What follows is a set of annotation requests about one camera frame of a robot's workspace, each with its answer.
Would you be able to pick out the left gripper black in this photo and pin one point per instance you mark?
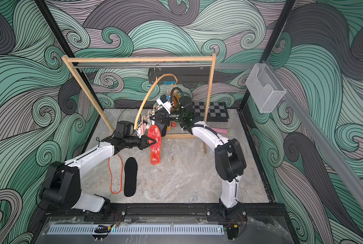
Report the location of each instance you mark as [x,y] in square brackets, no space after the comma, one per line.
[143,142]

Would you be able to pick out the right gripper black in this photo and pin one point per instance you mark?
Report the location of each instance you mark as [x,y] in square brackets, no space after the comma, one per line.
[168,118]

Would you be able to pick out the black insole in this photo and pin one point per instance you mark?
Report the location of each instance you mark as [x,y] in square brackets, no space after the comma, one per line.
[130,182]

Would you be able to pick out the curved wooden clip hanger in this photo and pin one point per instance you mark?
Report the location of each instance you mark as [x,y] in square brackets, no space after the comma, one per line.
[148,94]

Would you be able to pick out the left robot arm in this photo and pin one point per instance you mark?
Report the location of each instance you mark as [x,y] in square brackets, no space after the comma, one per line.
[61,187]

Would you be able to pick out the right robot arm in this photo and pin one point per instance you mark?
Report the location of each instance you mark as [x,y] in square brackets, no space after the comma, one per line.
[229,159]

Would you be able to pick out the orange yellow insole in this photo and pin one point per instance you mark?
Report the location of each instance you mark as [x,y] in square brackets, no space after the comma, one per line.
[175,100]

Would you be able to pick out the black white chessboard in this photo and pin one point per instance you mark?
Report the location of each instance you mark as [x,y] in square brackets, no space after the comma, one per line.
[217,111]

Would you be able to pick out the pink toy microphone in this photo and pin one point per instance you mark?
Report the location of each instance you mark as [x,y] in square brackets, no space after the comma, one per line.
[229,131]

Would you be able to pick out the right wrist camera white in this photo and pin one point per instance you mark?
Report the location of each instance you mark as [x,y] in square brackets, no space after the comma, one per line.
[163,102]

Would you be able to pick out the black wall tool shelf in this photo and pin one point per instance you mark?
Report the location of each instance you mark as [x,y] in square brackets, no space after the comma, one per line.
[185,74]

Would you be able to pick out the white slotted cable duct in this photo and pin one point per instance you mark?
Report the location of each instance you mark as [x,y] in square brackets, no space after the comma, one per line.
[140,229]

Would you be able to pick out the clear plastic wall bin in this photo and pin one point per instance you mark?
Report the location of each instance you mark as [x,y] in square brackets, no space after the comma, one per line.
[265,87]

